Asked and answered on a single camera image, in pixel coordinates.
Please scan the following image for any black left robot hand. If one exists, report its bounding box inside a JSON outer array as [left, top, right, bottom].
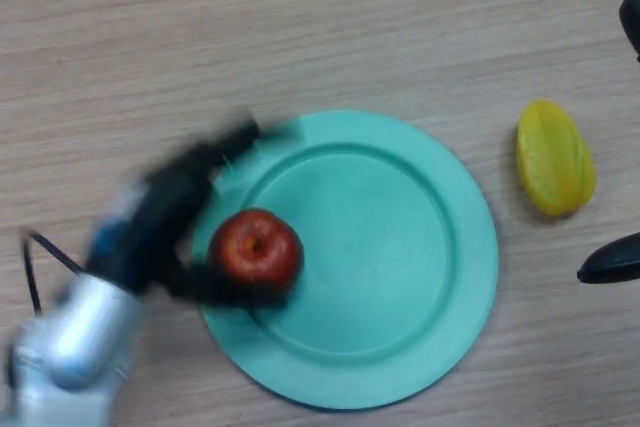
[[82, 116, 296, 309]]

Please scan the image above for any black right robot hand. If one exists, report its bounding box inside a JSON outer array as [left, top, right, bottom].
[[575, 0, 640, 284]]

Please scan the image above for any red apple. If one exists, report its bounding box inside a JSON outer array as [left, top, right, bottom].
[[208, 208, 305, 297]]

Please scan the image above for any green round plate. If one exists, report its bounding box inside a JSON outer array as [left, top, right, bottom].
[[192, 109, 500, 410]]

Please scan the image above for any yellow starfruit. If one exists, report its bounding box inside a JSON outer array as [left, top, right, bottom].
[[515, 99, 598, 218]]

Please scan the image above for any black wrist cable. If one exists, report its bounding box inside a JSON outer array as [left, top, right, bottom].
[[20, 230, 85, 316]]

